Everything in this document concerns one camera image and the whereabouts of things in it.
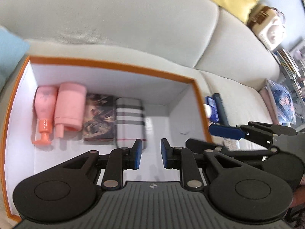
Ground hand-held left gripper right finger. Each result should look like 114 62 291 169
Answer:
161 138 242 191

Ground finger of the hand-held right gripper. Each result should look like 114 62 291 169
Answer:
185 138 264 166
209 122 297 153

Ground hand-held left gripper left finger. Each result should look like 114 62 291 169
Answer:
63 139 143 191

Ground plaid case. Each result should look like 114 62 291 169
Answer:
116 97 147 149

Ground dark printed card box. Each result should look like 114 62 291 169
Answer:
83 94 117 145

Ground orange cardboard box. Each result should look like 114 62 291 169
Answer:
0 55 214 222

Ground pink cylindrical bottle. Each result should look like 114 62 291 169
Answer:
54 82 87 138

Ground pink pump bottle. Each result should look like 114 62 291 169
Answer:
33 86 58 146

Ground blue printed pillow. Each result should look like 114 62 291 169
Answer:
264 79 305 127

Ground stack of books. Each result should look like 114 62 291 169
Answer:
273 38 305 86

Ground cream bear suitcase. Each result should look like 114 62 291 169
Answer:
246 4 286 51

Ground beige sofa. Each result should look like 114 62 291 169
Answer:
0 0 286 153

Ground light blue cushion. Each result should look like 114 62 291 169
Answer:
0 26 30 86

